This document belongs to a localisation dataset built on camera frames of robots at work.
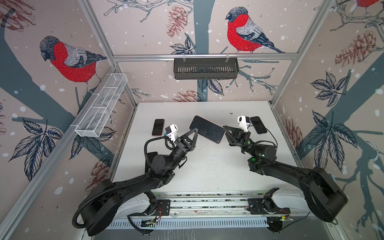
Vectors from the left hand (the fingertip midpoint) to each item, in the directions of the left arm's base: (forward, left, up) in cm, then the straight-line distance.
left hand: (197, 133), depth 57 cm
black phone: (+30, -44, -36) cm, 64 cm away
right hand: (+1, -10, -2) cm, 10 cm away
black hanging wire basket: (+61, -7, -9) cm, 62 cm away
